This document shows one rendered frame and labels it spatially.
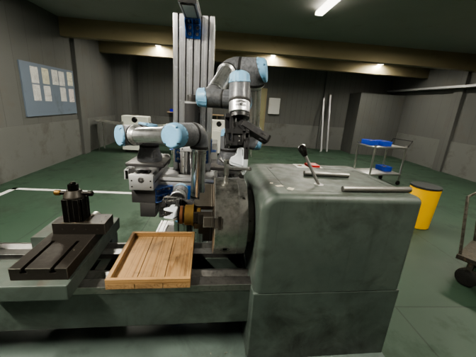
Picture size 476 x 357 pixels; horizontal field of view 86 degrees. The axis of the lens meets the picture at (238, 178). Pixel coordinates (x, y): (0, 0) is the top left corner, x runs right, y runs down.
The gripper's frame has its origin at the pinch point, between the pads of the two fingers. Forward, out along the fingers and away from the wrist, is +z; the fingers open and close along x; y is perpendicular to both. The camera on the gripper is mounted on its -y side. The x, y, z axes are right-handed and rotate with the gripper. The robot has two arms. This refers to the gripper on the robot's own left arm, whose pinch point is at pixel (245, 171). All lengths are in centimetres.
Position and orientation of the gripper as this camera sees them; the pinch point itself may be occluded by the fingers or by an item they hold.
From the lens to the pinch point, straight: 88.4
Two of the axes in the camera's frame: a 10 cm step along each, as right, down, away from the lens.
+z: -0.1, 9.9, -1.1
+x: 1.3, -1.1, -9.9
